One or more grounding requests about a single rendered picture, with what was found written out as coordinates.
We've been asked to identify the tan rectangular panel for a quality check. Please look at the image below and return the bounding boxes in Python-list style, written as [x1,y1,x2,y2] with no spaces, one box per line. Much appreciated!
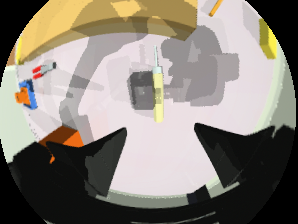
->
[19,0,198,63]

